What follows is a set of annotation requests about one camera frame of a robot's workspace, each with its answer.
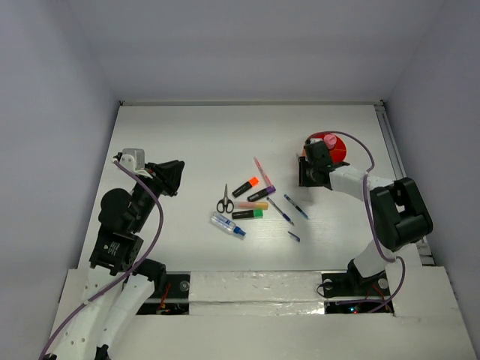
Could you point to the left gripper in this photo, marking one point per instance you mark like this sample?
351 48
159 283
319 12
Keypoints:
159 179

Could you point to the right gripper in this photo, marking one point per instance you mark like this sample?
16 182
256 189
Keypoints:
304 181

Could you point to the blue gel pen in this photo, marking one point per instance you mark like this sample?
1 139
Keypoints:
295 205

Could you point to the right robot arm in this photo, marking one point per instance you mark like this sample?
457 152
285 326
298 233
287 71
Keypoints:
396 213

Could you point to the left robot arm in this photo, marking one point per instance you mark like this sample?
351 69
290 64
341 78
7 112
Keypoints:
120 277

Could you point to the orange round organizer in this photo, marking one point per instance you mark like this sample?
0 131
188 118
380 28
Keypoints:
338 153

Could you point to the purple cap highlighter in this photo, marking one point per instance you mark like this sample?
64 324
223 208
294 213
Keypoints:
261 194

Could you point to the pink gel pen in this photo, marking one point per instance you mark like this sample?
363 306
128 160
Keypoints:
262 172

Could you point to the blue grip ballpoint pen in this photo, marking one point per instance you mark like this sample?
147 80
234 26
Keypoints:
280 211

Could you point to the orange cap highlighter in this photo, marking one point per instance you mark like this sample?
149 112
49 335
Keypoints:
251 183

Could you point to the blue pen cap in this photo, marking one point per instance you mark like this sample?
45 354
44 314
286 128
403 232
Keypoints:
294 236

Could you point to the green cap highlighter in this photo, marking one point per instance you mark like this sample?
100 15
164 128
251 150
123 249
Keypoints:
247 214

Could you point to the yellow cap translucent highlighter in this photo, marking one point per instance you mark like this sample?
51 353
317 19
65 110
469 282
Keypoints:
251 205

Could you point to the blue cap glue bottle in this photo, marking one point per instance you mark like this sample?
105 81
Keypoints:
227 225

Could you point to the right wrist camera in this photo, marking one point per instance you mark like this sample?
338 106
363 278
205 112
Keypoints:
311 141

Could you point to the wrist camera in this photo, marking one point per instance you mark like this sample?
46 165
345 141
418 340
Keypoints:
132 159
311 141

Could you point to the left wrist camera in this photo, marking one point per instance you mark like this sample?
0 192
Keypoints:
132 159

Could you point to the black handled scissors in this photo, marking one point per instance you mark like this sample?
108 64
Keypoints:
225 204

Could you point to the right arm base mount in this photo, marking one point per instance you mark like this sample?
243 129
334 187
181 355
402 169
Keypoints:
342 296

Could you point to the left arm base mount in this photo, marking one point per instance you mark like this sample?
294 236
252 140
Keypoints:
172 299

